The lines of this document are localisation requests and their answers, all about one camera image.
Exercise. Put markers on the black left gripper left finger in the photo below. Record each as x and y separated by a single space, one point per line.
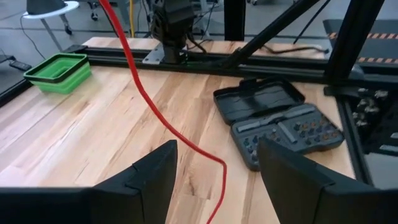
158 180

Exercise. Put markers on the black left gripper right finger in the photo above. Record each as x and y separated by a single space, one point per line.
289 183

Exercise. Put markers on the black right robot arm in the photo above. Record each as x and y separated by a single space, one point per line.
172 25

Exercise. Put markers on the grey extension bar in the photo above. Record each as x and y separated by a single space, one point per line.
287 133

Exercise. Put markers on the open black bit case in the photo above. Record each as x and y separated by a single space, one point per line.
258 99

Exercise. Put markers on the black rack white labels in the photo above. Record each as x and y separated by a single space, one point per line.
382 124

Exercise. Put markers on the green plastic tray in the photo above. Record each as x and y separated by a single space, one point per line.
62 87

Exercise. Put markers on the black mat orange hazard stripes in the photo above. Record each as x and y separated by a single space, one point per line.
385 46

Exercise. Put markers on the black power adapter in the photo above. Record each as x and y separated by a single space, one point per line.
20 65

